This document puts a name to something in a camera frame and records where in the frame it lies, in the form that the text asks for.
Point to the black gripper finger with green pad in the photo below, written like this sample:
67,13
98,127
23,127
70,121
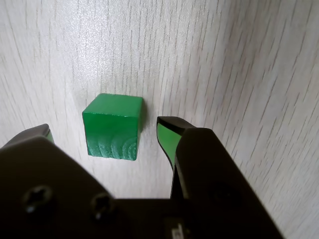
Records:
32,159
207,169

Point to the green wooden cube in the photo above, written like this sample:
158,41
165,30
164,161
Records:
112,124

